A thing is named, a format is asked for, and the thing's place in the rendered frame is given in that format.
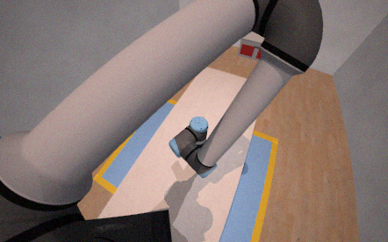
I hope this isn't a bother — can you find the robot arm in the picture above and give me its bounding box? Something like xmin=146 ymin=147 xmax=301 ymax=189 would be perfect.
xmin=0 ymin=0 xmax=323 ymax=242

